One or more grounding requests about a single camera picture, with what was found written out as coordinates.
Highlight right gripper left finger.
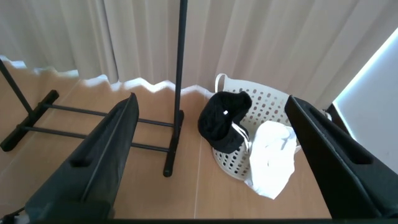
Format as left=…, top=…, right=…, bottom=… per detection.
left=24, top=92, right=140, bottom=220

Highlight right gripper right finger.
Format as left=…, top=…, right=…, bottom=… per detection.
left=284, top=95, right=398, bottom=218

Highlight black shorts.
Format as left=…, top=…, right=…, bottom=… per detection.
left=197, top=90, right=253, bottom=155

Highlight white laundry basket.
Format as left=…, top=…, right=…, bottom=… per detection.
left=212, top=73, right=332, bottom=181

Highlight black clothes rack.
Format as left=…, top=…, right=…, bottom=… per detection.
left=0, top=0, right=189, bottom=178

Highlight white garment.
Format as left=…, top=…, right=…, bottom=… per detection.
left=244, top=120, right=302, bottom=200

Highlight beige curtain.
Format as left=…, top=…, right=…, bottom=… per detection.
left=0, top=0, right=398, bottom=110

